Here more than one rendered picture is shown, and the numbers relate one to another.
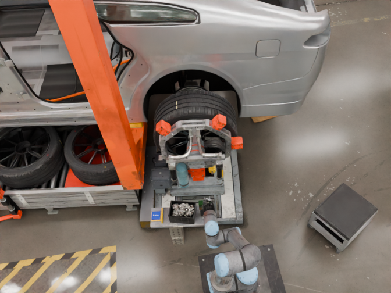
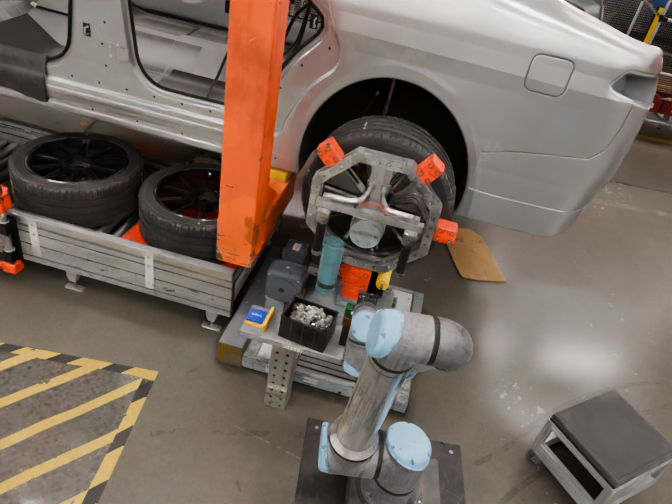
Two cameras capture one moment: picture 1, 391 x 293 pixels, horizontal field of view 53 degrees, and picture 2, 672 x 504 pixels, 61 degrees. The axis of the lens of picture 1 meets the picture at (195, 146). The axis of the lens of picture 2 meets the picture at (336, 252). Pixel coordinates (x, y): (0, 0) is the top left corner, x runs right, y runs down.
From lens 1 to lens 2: 1.18 m
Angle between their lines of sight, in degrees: 17
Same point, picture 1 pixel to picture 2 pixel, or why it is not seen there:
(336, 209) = (595, 425)
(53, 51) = (190, 53)
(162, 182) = (286, 283)
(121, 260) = (158, 397)
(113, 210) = (179, 319)
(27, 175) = (62, 195)
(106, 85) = not seen: outside the picture
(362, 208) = (648, 440)
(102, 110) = (245, 41)
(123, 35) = not seen: outside the picture
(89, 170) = (171, 219)
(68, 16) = not seen: outside the picture
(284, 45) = (579, 78)
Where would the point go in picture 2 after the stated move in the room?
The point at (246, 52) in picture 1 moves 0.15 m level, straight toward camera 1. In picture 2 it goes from (510, 73) to (506, 83)
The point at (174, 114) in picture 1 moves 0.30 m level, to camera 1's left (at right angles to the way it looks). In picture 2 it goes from (357, 134) to (285, 118)
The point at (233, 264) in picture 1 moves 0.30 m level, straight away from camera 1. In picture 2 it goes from (413, 328) to (439, 259)
